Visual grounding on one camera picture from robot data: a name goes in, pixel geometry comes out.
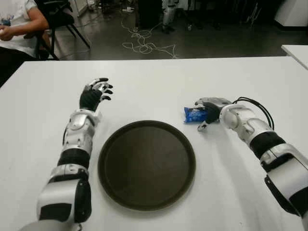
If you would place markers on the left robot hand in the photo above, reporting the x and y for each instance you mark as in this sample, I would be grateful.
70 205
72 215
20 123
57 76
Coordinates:
89 98

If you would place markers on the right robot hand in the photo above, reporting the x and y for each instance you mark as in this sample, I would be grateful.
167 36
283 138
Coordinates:
214 111

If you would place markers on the blue Oreo packet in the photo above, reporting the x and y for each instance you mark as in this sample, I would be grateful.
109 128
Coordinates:
193 115

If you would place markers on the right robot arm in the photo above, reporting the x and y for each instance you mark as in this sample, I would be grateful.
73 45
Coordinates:
269 144

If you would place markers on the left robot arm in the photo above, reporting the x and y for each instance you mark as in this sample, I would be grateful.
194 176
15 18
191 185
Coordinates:
77 139

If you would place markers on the round dark brown tray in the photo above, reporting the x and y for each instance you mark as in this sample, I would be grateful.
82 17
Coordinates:
146 166

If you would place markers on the black office chair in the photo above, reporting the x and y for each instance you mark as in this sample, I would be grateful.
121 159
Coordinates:
60 16

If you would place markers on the white board panel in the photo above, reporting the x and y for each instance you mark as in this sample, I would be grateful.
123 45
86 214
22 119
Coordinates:
79 7

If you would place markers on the white side table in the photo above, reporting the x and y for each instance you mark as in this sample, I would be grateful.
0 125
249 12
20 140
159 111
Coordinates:
297 54

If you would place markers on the seated person white shirt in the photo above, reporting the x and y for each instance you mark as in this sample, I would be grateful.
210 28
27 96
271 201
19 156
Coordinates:
16 26

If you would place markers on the black cabinet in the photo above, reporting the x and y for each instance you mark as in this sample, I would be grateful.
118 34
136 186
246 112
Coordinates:
149 14

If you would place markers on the background humanoid robot legs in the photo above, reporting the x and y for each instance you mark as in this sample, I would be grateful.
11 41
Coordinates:
168 14

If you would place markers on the white cabinet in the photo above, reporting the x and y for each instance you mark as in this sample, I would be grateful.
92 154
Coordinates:
292 12

